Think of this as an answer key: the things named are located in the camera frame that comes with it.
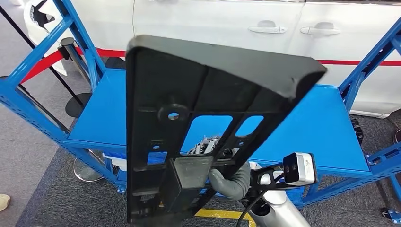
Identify person's beige shoe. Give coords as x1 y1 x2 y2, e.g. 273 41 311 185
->
0 193 11 212

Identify blue plastic bin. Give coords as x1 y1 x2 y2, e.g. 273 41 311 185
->
103 151 127 160

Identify white car door handle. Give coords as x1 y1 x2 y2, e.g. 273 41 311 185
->
299 22 341 35
248 20 288 35

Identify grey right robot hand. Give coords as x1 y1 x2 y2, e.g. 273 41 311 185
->
187 135 252 202

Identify blue metal shelf rack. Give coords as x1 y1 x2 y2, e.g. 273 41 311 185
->
380 207 401 225
0 0 401 209

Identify white plastic bin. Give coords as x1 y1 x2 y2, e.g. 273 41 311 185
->
106 157 127 172

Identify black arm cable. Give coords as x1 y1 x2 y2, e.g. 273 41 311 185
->
235 189 267 227

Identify black plastic plate part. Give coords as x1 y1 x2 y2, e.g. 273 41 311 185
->
125 34 328 227

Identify white car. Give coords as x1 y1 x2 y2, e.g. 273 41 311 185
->
23 0 401 119

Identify red barrier belt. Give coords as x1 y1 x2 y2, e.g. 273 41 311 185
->
75 47 401 67
20 50 65 85

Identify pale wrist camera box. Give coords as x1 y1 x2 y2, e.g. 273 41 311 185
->
283 152 318 187

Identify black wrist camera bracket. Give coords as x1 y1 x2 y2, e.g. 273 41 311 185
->
249 163 286 192

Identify black stanchion post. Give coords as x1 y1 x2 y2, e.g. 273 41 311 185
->
57 37 92 85
0 75 105 183

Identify thin black pole round base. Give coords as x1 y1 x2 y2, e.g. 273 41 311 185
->
0 4 93 118

